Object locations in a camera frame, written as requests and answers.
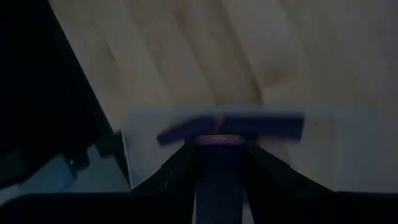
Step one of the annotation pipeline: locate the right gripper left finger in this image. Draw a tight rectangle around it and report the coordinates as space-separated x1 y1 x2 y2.
130 141 198 194

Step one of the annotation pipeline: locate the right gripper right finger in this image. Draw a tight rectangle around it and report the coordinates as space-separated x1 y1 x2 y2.
246 144 336 194

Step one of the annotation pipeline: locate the purple rectangular block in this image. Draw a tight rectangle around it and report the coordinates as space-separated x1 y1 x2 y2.
156 114 305 147

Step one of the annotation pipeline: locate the clear plastic bin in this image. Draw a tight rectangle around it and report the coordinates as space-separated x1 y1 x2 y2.
119 104 398 195

